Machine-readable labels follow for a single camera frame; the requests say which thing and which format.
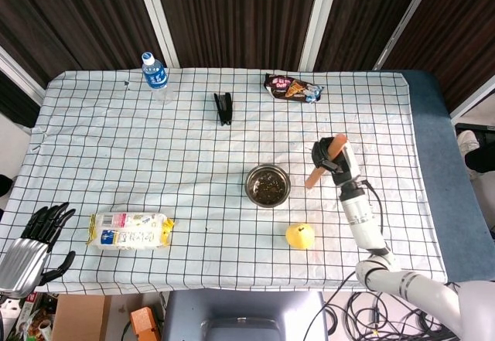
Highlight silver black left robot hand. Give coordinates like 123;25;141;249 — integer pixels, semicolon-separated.
0;201;77;299

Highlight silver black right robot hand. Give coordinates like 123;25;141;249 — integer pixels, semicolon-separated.
312;135;363;186

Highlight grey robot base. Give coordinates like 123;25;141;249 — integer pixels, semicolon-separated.
162;289;329;341

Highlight round metal bowl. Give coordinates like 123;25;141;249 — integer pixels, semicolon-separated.
244;164;292;207

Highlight colourful printed packet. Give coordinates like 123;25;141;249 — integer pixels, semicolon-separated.
0;292;59;341

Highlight brown cardboard box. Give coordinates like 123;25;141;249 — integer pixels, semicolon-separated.
52;294;111;341

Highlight yellow pear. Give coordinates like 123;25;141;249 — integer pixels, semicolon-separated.
285;221;316;250

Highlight brown snack packet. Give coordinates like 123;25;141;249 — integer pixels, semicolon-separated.
264;73;325;104

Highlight white yellow tissue pack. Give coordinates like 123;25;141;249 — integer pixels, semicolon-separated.
85;212;176;252

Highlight white shoe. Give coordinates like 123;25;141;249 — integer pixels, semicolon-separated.
457;130;481;160

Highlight black binder clip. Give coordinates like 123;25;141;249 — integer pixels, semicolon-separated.
213;92;234;127

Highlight orange device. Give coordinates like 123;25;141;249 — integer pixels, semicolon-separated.
129;306;162;341

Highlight white black-checked tablecloth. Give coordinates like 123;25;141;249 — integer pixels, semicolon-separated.
0;68;449;294

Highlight clear blue-label water bottle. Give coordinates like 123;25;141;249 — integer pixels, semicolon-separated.
141;51;171;103

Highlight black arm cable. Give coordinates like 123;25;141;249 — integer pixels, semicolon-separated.
359;179;386;244

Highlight white frame post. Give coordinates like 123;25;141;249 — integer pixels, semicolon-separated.
450;81;495;125
299;0;343;71
133;0;179;70
0;45;46;106
373;0;442;71

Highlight black floor cable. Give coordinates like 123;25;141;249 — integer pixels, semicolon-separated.
328;269;463;341

